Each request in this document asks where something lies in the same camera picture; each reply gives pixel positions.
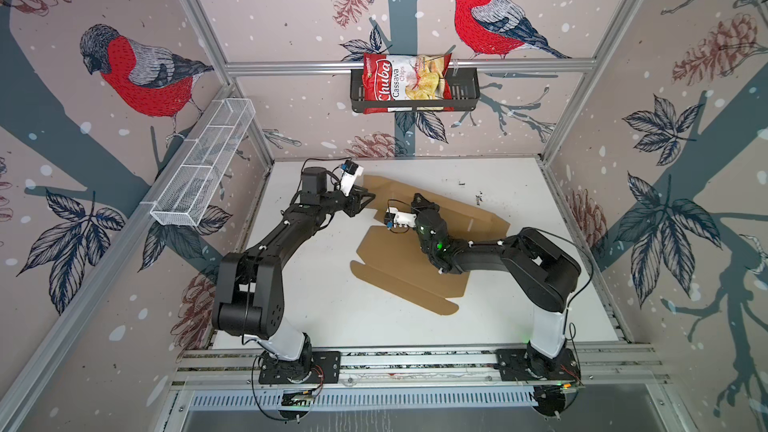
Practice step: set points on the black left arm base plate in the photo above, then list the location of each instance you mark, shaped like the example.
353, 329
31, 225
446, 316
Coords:
300, 366

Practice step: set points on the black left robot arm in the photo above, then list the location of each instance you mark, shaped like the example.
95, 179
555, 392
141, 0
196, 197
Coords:
249, 300

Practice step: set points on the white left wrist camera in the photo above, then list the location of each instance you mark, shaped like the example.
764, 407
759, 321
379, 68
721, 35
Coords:
350, 172

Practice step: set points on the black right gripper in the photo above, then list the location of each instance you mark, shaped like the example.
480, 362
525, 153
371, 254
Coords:
426, 209

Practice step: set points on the white mesh wall shelf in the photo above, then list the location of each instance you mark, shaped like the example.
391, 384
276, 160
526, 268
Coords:
192, 187

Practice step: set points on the aluminium front rail frame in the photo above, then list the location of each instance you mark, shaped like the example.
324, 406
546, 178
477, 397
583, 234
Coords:
357, 379

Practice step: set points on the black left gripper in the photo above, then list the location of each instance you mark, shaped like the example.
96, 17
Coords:
352, 201

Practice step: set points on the red cassava chips bag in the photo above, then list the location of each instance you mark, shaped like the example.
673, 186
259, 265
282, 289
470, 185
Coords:
389, 78

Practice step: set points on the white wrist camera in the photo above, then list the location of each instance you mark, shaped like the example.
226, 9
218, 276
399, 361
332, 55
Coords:
399, 222
350, 172

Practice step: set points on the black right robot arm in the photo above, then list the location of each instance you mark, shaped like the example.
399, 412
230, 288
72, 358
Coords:
546, 274

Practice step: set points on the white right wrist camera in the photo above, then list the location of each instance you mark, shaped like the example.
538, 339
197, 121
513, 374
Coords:
399, 222

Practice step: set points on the black wire wall basket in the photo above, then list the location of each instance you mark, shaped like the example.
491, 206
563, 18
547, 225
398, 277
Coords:
462, 83

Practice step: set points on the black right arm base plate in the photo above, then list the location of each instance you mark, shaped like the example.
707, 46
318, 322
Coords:
527, 364

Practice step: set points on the brown cardboard paper box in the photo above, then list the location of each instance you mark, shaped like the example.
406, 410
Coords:
394, 262

